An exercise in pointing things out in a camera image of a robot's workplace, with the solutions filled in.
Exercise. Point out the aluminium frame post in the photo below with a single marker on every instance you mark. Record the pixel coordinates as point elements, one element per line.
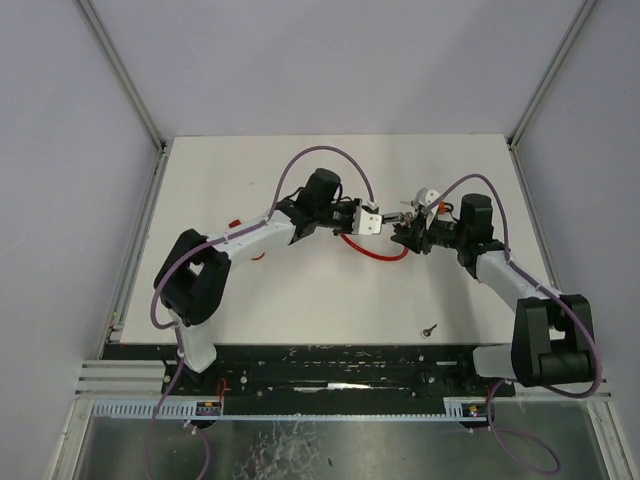
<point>109,51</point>
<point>558,59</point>

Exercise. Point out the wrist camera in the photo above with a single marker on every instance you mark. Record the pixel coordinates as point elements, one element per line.
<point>427,202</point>
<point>367,220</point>

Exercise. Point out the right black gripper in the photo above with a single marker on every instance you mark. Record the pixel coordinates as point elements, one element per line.
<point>417,234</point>

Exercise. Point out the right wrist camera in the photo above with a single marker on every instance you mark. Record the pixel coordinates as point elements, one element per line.
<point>427,202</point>

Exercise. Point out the white cable duct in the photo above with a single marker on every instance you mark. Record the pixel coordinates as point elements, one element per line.
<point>170,409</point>

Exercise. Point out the cable lock keys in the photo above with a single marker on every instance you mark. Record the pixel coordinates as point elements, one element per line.
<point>406,204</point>

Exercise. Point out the right aluminium frame post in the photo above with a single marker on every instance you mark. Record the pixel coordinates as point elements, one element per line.
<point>558,59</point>

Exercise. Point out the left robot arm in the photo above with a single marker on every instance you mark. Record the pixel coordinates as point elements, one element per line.
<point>190,285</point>

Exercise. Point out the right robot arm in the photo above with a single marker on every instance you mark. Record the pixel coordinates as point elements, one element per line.
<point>552,341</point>

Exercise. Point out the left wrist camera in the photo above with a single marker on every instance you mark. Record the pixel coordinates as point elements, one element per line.
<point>367,220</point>

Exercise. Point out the small red padlock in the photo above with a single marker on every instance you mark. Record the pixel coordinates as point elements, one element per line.
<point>243,241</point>

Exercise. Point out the brass padlock key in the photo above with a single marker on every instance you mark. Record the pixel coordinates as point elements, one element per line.
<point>427,332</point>

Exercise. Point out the thick red cable lock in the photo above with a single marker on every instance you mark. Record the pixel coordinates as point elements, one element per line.
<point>382,257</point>

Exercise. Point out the left aluminium frame post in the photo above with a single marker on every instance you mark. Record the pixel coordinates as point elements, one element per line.
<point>109,51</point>

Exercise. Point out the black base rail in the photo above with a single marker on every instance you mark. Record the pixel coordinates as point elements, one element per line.
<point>336,380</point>

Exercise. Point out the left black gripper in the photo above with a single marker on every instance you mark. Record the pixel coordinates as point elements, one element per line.
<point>347,218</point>

